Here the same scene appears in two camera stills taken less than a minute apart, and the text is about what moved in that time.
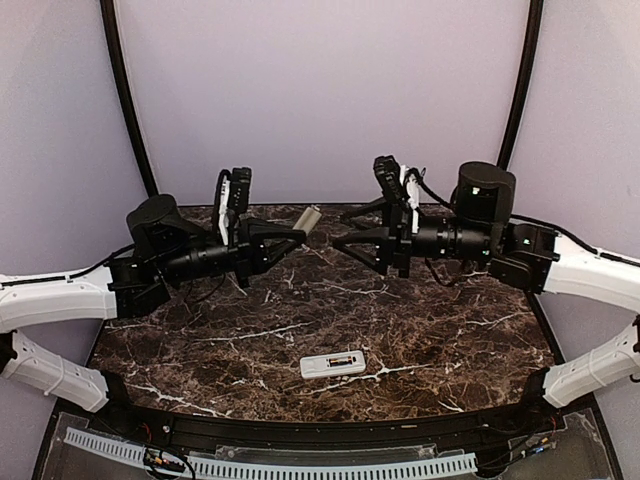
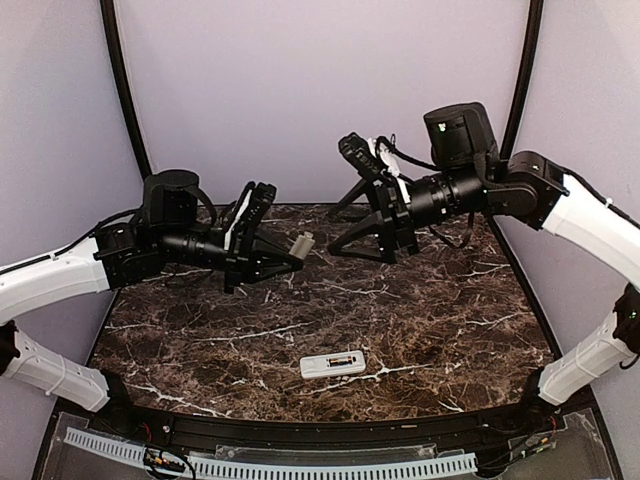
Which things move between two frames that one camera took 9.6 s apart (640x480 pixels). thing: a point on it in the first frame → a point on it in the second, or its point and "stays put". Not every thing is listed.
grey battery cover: [308, 221] → [302, 245]
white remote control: [333, 364] stays put
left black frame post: [110, 23] stays put
